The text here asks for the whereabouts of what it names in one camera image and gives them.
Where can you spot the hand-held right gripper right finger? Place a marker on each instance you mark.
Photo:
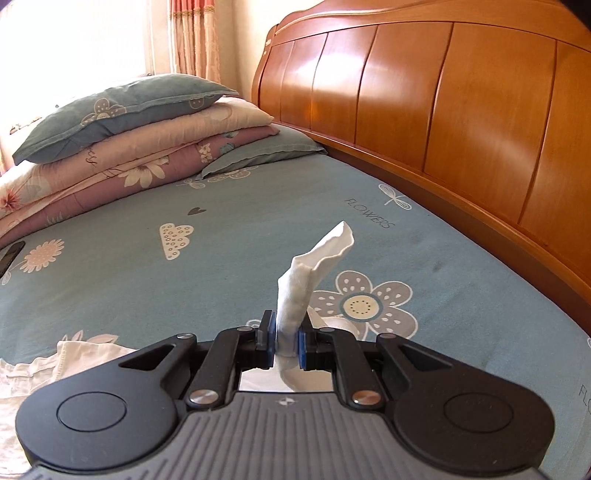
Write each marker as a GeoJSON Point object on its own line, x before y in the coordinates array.
{"type": "Point", "coordinates": [302, 346]}

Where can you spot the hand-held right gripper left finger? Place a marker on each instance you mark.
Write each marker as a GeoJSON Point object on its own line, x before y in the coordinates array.
{"type": "Point", "coordinates": [271, 344]}

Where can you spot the white printed t-shirt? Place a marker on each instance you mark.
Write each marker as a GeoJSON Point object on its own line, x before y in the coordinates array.
{"type": "Point", "coordinates": [300, 286]}

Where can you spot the blue floral bed sheet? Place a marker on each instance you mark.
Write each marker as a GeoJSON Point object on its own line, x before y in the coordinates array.
{"type": "Point", "coordinates": [184, 286]}

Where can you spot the flat blue-grey pillow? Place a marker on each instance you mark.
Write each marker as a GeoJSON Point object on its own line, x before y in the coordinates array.
{"type": "Point", "coordinates": [263, 150]}

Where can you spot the folded pink floral quilt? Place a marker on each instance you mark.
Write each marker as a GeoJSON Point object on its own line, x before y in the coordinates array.
{"type": "Point", "coordinates": [138, 161]}

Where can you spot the black phone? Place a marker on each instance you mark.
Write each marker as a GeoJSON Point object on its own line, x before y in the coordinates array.
{"type": "Point", "coordinates": [10, 258]}

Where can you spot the wooden headboard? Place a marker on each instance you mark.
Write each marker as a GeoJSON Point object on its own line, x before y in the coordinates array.
{"type": "Point", "coordinates": [438, 101]}

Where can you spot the plump blue-grey pillow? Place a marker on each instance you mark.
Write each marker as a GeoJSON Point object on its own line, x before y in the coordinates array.
{"type": "Point", "coordinates": [115, 110]}

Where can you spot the pink striped curtain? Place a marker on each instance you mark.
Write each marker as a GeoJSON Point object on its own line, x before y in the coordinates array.
{"type": "Point", "coordinates": [196, 37]}

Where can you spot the window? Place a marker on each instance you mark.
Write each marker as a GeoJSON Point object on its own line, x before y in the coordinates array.
{"type": "Point", "coordinates": [134, 37]}

